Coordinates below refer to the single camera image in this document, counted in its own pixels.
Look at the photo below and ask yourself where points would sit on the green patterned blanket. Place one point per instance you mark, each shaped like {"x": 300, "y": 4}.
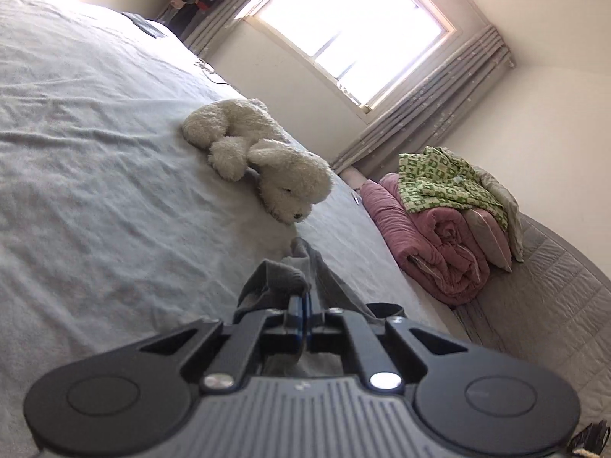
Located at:
{"x": 439, "y": 181}

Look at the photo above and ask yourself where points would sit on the grey star-print curtain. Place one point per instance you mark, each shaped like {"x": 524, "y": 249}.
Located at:
{"x": 215, "y": 24}
{"x": 420, "y": 105}

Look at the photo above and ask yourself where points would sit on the pale pink pillow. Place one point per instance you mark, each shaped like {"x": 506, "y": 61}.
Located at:
{"x": 355, "y": 179}

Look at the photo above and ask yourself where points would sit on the grey pink pillow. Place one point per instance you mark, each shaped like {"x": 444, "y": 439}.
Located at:
{"x": 487, "y": 236}

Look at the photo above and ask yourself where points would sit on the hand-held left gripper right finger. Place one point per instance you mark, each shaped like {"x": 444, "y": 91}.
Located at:
{"x": 308, "y": 319}

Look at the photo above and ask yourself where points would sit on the grey bed sheet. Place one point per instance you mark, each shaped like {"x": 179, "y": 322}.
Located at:
{"x": 95, "y": 176}

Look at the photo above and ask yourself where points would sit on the pink folded quilt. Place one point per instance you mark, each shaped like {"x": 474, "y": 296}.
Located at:
{"x": 429, "y": 238}

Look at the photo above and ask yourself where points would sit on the window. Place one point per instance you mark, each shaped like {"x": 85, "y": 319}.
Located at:
{"x": 353, "y": 24}

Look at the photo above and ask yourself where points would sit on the pen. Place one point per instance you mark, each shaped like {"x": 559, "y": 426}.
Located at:
{"x": 355, "y": 197}

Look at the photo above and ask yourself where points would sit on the dark notebook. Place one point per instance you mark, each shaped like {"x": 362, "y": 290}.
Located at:
{"x": 148, "y": 26}

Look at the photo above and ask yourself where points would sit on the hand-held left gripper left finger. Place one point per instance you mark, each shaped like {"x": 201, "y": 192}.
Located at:
{"x": 296, "y": 317}

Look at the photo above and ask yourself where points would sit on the grey t-shirt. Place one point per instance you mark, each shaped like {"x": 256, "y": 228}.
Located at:
{"x": 272, "y": 281}

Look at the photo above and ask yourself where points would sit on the white plush dog toy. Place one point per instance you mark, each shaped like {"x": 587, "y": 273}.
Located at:
{"x": 277, "y": 171}

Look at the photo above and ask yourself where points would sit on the grey quilted headboard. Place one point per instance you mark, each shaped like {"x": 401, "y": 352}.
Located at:
{"x": 549, "y": 305}

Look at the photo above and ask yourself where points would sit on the beige blanket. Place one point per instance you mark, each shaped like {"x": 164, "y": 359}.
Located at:
{"x": 506, "y": 205}

